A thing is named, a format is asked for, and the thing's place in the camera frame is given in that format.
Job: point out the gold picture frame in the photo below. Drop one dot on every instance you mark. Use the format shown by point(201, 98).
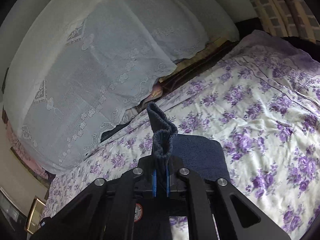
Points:
point(34, 215)

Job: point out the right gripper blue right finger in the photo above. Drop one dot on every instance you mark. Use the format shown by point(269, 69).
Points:
point(168, 182)

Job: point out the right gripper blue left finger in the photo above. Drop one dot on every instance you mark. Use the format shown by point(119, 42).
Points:
point(154, 183)

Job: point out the purple floral bed quilt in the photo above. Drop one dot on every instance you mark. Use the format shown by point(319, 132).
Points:
point(261, 102)

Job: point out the navy school cardigan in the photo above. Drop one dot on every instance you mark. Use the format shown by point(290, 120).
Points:
point(198, 153)

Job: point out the stacked bedding under cover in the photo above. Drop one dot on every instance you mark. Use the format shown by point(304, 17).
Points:
point(186, 70)

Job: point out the pink floral fabric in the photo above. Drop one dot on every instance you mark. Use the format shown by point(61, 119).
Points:
point(27, 161)

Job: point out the white lace cover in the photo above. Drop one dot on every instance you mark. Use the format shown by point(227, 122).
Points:
point(83, 63)

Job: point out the checkered beige curtain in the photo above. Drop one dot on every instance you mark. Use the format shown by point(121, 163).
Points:
point(287, 18)

